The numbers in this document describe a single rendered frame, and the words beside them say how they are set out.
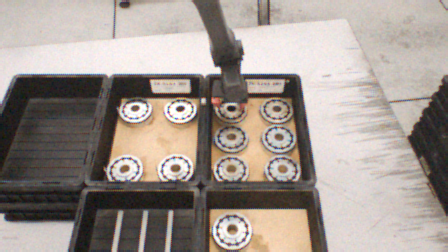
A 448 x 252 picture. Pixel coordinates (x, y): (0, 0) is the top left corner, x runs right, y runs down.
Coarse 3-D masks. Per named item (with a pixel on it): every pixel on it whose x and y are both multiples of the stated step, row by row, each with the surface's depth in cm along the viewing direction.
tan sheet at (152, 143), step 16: (160, 112) 131; (128, 128) 127; (144, 128) 127; (160, 128) 127; (176, 128) 127; (192, 128) 127; (128, 144) 124; (144, 144) 124; (160, 144) 124; (176, 144) 124; (192, 144) 124; (112, 160) 120; (144, 160) 120; (160, 160) 120; (192, 160) 120; (144, 176) 117
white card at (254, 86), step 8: (248, 80) 128; (256, 80) 128; (264, 80) 128; (272, 80) 128; (280, 80) 128; (248, 88) 131; (256, 88) 131; (264, 88) 131; (272, 88) 131; (280, 88) 131
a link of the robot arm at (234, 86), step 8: (240, 40) 106; (240, 48) 106; (240, 56) 108; (216, 64) 109; (224, 64) 109; (232, 64) 108; (224, 72) 107; (232, 72) 107; (224, 80) 109; (232, 80) 105; (240, 80) 107; (224, 88) 108; (232, 88) 105; (240, 88) 106; (232, 96) 108; (240, 96) 108
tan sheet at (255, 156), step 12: (252, 108) 132; (252, 120) 129; (252, 132) 126; (252, 144) 124; (216, 156) 121; (240, 156) 121; (252, 156) 121; (264, 156) 121; (252, 168) 118; (300, 168) 119; (252, 180) 116; (264, 180) 116; (300, 180) 116
